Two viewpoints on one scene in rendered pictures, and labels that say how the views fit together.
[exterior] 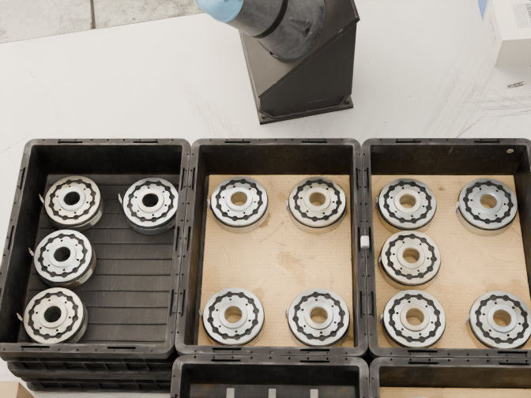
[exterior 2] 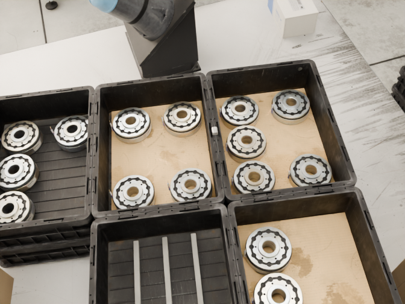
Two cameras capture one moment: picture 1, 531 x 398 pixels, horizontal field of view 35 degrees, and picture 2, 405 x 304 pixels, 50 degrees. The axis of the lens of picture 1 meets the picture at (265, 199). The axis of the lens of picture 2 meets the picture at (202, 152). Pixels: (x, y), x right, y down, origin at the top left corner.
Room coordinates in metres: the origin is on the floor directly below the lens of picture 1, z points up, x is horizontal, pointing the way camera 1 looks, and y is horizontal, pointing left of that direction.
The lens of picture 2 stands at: (-0.02, -0.03, 1.80)
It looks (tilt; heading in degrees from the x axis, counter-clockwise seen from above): 56 degrees down; 352
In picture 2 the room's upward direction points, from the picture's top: 5 degrees counter-clockwise
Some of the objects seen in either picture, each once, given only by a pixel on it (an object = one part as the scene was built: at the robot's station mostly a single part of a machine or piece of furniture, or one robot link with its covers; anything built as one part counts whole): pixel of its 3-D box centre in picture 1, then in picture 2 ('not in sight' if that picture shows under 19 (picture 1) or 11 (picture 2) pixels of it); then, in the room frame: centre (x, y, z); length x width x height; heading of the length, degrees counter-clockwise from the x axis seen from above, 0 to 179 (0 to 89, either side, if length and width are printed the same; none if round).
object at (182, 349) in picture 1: (273, 242); (154, 140); (0.63, -0.01, 0.92); 0.40 x 0.30 x 0.02; 174
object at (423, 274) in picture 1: (410, 257); (246, 141); (0.60, -0.24, 0.86); 0.10 x 0.10 x 0.01
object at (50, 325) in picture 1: (53, 314); (8, 209); (0.55, 0.37, 0.86); 0.05 x 0.05 x 0.01
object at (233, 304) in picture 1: (233, 314); (132, 192); (0.52, 0.07, 0.86); 0.05 x 0.05 x 0.01
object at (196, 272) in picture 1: (274, 255); (157, 151); (0.63, -0.01, 0.87); 0.40 x 0.30 x 0.11; 174
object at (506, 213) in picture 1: (487, 203); (290, 103); (0.69, -0.39, 0.86); 0.10 x 0.10 x 0.01
